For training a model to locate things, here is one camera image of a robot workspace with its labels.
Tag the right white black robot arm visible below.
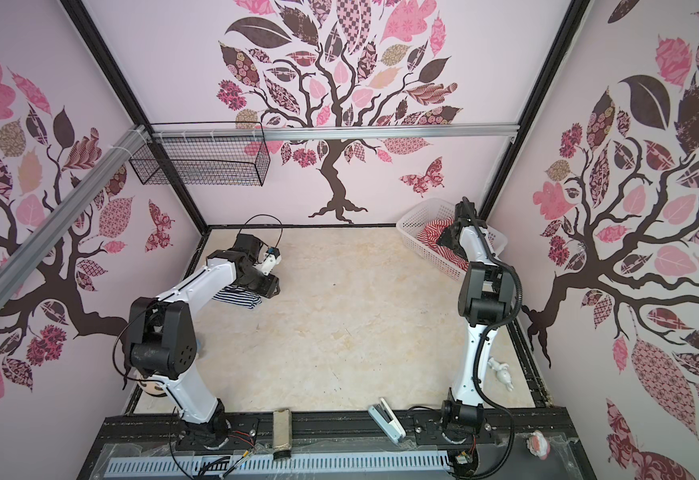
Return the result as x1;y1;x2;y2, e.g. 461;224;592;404
437;198;523;431

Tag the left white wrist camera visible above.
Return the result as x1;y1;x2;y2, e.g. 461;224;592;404
256;247;282;276

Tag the plush doll striped hat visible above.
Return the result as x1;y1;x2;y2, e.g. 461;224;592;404
141;382;167;398

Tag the red white striped tank top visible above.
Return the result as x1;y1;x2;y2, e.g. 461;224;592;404
416;217;473;272

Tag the small white figurine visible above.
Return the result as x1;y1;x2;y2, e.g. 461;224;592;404
487;357;515;392

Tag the grey rectangular block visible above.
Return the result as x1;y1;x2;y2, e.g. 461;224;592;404
273;409;293;461

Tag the navy white striped tank top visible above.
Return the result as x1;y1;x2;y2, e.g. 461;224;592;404
213;286;263;310

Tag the white plastic laundry basket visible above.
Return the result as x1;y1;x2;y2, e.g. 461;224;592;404
395;197;509;283

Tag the silver rear aluminium bar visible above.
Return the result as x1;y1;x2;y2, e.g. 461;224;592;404
151;123;519;141

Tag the pink white small toy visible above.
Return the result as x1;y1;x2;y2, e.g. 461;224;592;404
527;431;551;460

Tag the white stapler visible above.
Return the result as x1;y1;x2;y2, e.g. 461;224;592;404
367;397;407;444

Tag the silver aluminium bar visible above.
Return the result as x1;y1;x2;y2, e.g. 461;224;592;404
151;123;519;141
0;125;149;310

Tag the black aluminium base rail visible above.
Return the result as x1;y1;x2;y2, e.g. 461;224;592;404
95;407;579;447

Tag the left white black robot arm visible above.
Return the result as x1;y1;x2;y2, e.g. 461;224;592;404
124;233;282;449

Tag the white slotted cable duct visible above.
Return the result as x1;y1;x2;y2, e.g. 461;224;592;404
100;451;449;479

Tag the black wire mesh basket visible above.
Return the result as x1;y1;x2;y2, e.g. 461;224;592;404
130;120;271;187

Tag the silver left aluminium bar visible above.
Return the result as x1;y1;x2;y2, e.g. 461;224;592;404
0;125;149;310

